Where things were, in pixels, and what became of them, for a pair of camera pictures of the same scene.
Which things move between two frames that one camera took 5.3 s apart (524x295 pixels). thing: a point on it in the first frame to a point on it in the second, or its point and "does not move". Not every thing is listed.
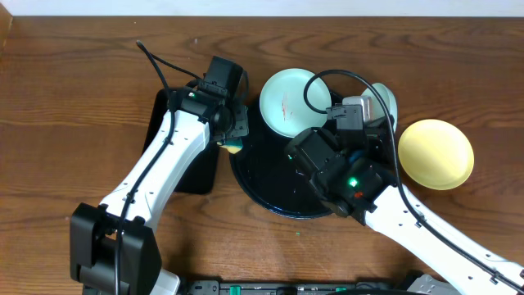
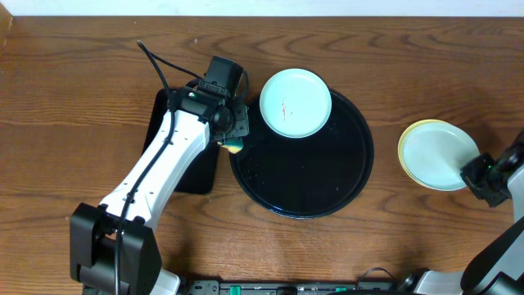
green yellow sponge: (232, 144) does not move
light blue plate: (377, 105) to (435, 154)
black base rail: (286, 288) does not move
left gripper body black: (236, 124) does not move
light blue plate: (282, 105) does not move
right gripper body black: (375, 142) to (490, 177)
